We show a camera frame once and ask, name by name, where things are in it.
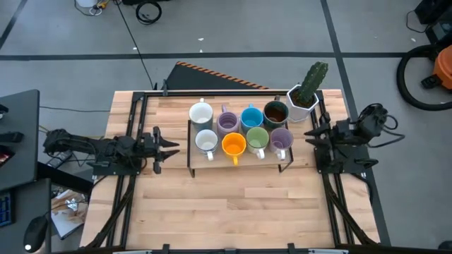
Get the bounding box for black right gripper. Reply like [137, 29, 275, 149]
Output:
[304, 111, 356, 164]

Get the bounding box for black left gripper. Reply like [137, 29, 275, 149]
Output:
[139, 126, 180, 175]

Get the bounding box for purple striped mug white handle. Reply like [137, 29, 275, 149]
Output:
[269, 127, 295, 162]

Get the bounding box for blue white floral mug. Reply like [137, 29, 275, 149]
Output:
[194, 128, 220, 162]

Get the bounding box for dark speckled mug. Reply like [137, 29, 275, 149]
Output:
[263, 95, 290, 130]

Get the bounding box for green striped mug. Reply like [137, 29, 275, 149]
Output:
[246, 126, 270, 160]

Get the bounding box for ribbed purple mug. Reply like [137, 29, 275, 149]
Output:
[216, 104, 240, 138]

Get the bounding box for yellow-orange faceted mug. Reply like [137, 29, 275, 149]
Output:
[221, 132, 247, 167]

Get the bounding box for light blue mug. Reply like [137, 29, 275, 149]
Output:
[240, 103, 264, 133]

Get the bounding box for white box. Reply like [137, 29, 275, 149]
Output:
[285, 83, 321, 123]

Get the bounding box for green cactus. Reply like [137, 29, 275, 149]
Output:
[295, 61, 329, 107]

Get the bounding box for wooden shelf riser black legs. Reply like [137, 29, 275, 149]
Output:
[186, 119, 294, 179]

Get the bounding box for black mat orange striped edge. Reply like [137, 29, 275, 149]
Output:
[164, 61, 269, 91]

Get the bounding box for black power brick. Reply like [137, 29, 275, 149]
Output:
[45, 150, 73, 169]

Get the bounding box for open box with papers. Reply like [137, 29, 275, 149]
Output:
[50, 188, 89, 241]

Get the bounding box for orange shop vacuum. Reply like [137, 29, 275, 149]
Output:
[421, 44, 452, 91]

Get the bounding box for black side desk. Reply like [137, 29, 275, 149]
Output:
[0, 89, 40, 191]

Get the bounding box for black computer mouse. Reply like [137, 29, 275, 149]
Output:
[23, 215, 49, 254]

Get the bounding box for black equipment case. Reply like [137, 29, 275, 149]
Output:
[413, 0, 452, 45]

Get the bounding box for black keyboard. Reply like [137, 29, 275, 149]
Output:
[0, 190, 15, 229]

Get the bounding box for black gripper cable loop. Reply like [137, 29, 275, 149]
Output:
[367, 104, 406, 149]

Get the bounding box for black metal table frame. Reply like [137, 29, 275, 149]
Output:
[84, 90, 381, 250]

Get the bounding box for long black floor cable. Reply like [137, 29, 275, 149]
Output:
[113, 0, 157, 90]

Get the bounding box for black vacuum hose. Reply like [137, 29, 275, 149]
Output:
[395, 44, 452, 112]

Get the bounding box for coiled black cable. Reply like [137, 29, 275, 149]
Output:
[135, 0, 163, 25]

